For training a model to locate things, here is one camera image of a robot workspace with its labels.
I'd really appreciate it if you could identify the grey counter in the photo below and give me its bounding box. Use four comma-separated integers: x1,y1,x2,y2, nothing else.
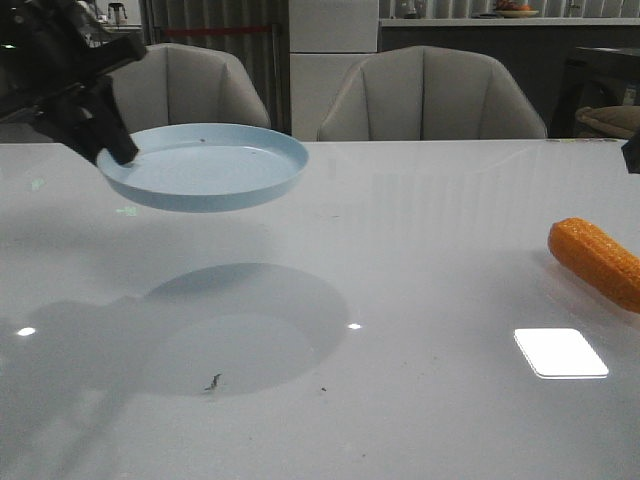
378,18,639,133

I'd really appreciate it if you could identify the tan cushion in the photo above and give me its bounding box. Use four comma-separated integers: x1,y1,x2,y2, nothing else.
575,106,639,139

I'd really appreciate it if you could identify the fruit bowl on counter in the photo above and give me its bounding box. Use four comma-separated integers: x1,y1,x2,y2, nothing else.
494,0,539,19

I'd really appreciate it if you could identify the light blue round plate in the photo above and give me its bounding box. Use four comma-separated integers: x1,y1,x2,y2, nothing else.
97,123,309,213

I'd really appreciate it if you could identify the orange toy corn cob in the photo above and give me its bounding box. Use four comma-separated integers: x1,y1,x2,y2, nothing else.
547,217,639,313

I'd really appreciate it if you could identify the beige upholstered chair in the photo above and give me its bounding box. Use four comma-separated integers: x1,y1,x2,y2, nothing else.
317,46,547,141
111,43,271,133

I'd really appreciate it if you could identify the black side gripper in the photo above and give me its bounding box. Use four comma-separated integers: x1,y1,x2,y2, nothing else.
621,139,640,174
1,1,147,165

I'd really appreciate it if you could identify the left beige upholstered chair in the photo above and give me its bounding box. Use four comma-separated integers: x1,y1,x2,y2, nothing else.
111,43,271,133

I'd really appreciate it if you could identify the dark side table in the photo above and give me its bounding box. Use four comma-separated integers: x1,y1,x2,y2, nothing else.
549,47,639,138

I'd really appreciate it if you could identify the right beige upholstered chair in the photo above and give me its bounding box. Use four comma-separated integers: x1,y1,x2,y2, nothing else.
317,46,547,141

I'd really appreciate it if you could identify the white cabinet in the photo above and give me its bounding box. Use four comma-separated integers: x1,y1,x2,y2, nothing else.
288,1,379,141

